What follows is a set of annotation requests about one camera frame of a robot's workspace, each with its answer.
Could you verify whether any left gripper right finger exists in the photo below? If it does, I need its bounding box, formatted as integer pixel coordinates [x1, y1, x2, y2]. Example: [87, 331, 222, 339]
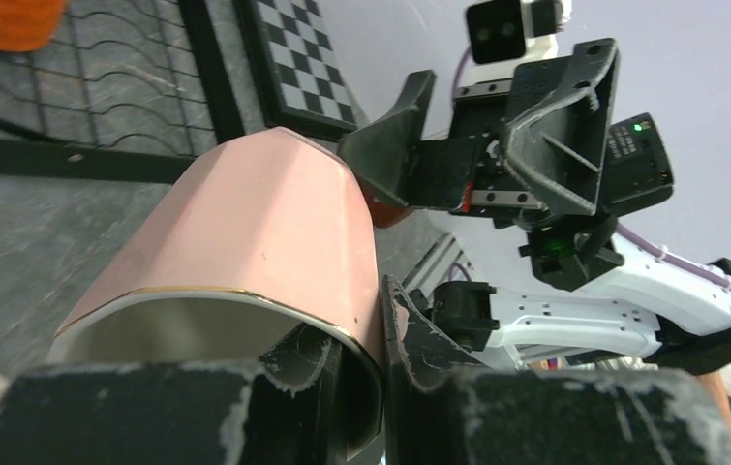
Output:
[381, 276, 731, 464]

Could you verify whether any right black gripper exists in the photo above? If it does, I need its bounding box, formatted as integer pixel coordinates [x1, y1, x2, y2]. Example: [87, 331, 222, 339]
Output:
[338, 38, 674, 225]

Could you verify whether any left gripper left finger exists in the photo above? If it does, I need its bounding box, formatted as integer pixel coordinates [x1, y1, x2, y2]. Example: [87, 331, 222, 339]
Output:
[0, 325, 347, 464]

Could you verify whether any pink faceted mug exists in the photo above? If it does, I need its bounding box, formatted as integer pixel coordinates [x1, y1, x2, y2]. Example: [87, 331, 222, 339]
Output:
[47, 127, 383, 458]

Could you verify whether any orange cup rack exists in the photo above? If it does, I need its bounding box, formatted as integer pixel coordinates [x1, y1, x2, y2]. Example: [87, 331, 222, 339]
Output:
[0, 0, 68, 52]

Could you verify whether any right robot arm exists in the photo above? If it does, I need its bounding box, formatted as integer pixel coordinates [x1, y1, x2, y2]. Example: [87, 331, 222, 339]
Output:
[339, 39, 731, 374]

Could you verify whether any brown wooden stand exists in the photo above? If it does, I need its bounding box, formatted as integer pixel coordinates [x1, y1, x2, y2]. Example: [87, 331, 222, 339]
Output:
[363, 191, 413, 229]

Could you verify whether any checkerboard calibration board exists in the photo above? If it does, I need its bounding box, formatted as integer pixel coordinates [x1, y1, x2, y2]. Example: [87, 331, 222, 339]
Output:
[233, 0, 356, 142]

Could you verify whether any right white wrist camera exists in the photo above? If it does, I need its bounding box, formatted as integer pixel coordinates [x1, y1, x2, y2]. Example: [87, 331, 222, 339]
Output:
[464, 0, 573, 65]

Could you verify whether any black wire dish rack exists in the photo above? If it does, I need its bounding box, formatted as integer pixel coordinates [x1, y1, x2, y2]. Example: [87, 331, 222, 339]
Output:
[0, 1, 245, 184]

